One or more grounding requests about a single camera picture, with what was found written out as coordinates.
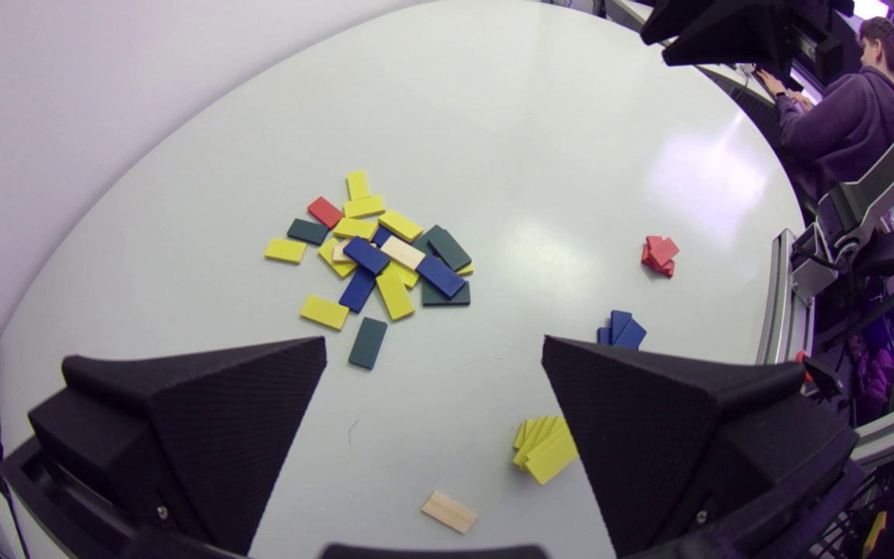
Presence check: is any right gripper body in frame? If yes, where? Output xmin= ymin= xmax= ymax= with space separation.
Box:
xmin=641 ymin=0 xmax=797 ymax=72

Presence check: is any dark green wooden block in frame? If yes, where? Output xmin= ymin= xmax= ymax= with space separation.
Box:
xmin=286 ymin=218 xmax=330 ymax=246
xmin=348 ymin=317 xmax=388 ymax=370
xmin=411 ymin=224 xmax=444 ymax=255
xmin=421 ymin=276 xmax=472 ymax=307
xmin=427 ymin=227 xmax=473 ymax=273

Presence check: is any pile of red wooden blocks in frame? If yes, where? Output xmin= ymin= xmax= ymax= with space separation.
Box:
xmin=641 ymin=245 xmax=676 ymax=279

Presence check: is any red wooden block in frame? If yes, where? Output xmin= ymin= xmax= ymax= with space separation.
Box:
xmin=646 ymin=236 xmax=681 ymax=269
xmin=307 ymin=196 xmax=345 ymax=229

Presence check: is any pile of blue wooden blocks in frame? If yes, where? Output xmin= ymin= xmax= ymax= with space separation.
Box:
xmin=597 ymin=310 xmax=633 ymax=346

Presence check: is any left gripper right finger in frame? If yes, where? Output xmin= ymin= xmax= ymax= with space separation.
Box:
xmin=542 ymin=335 xmax=859 ymax=557

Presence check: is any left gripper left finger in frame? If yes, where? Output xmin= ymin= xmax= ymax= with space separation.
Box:
xmin=28 ymin=336 xmax=327 ymax=556

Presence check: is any person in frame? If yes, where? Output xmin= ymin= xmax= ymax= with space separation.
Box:
xmin=754 ymin=16 xmax=894 ymax=203

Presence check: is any pile of yellow wooden blocks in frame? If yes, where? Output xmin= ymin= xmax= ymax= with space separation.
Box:
xmin=513 ymin=415 xmax=569 ymax=468

